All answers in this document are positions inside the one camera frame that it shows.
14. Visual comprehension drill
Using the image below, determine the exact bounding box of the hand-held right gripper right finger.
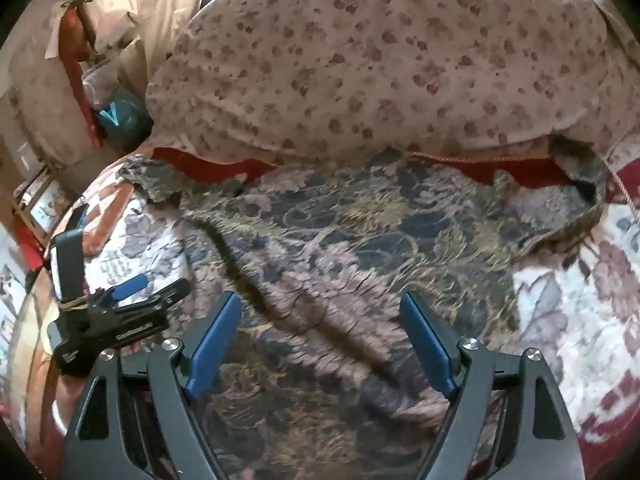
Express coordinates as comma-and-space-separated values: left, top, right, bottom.
400, 292, 587, 480

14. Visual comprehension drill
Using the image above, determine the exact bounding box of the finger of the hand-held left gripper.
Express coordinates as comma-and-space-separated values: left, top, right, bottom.
92, 275, 149, 307
107, 279, 192, 322

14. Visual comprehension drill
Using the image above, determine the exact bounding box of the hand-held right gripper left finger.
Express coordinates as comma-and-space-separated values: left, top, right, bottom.
62, 291, 244, 480

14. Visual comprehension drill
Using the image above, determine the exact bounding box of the dark floral patterned garment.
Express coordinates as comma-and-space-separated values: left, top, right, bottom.
117, 147, 608, 480

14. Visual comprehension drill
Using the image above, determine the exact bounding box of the red white floral bedspread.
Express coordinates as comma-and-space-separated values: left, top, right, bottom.
0, 139, 640, 480

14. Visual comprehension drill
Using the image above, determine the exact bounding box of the teal plastic bag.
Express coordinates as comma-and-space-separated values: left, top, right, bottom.
95, 87, 154, 139

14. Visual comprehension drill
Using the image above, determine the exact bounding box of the clear plastic bag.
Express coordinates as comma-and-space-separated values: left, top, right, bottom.
81, 59, 126, 111

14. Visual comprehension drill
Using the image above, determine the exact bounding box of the red hanging cloth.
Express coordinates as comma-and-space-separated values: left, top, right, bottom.
58, 7, 104, 149

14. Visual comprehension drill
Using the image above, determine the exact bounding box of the cream curtain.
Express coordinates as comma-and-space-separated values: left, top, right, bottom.
82, 0, 217, 92

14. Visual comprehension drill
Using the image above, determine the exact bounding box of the pink floral quilt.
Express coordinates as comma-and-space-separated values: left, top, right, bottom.
144, 0, 640, 167

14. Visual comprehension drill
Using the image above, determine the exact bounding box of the pink twisted cord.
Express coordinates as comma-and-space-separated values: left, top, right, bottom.
602, 157, 640, 224

